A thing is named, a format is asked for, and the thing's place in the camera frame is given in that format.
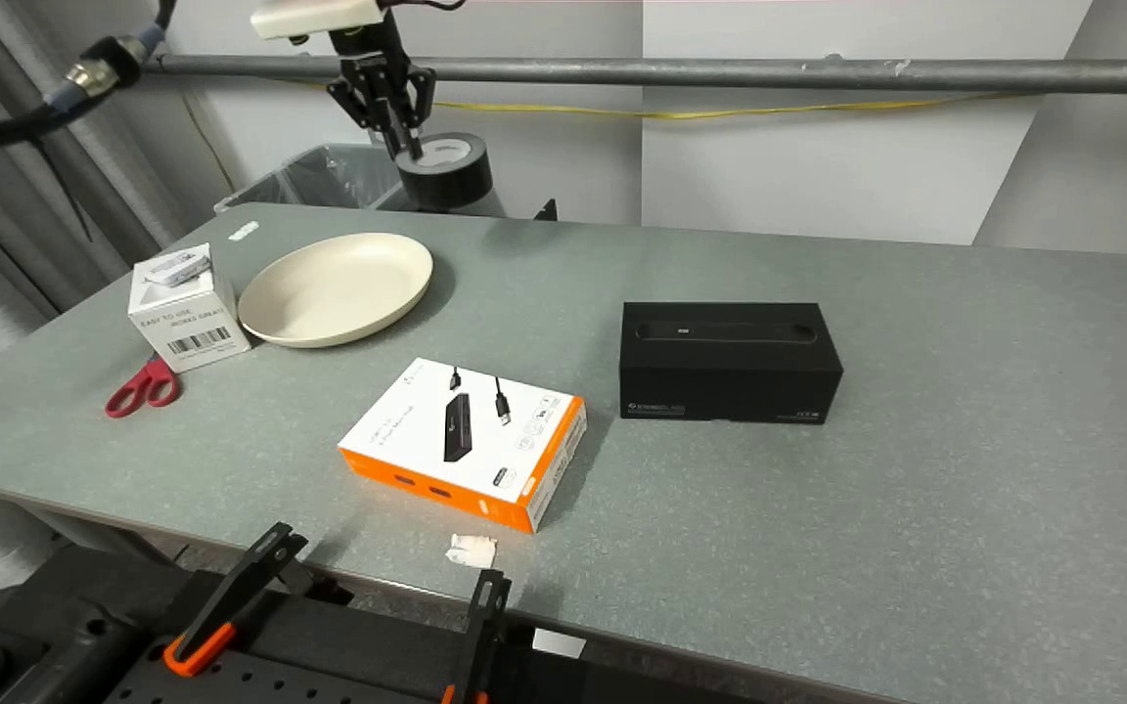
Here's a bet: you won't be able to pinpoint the orange black bar clamp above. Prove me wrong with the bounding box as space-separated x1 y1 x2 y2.
161 526 303 681

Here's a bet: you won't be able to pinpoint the red handled scissors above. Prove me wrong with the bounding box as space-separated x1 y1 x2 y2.
104 355 185 420

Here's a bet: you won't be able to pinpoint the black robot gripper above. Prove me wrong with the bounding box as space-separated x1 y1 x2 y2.
330 15 433 161

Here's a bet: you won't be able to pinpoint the black clamp with orange tip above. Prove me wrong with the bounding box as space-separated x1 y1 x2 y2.
439 571 512 704

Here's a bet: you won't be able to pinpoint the small white barcode box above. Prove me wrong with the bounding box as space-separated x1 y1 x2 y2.
125 243 251 372

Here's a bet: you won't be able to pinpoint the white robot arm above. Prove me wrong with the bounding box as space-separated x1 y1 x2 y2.
251 0 433 161

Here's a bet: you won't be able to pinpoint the cream round plate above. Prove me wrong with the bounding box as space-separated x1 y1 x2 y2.
237 230 433 350

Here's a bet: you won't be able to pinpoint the black seal tape roll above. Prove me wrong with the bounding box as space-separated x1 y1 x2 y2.
393 133 493 210

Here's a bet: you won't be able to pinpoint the grey plastic bin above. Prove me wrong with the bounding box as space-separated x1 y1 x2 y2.
217 145 405 210

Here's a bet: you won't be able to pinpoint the black cable with connector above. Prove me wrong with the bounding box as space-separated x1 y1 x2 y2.
0 0 185 154

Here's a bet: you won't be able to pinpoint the small white tape scrap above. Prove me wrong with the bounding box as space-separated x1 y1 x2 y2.
447 532 498 569

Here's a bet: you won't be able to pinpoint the black rectangular box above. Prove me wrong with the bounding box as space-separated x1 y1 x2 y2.
618 303 843 424

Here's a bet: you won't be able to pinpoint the white orange product box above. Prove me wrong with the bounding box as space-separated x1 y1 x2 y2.
336 359 585 532

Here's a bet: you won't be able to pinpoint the grey horizontal metal pole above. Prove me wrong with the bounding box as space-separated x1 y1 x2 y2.
127 52 1127 98

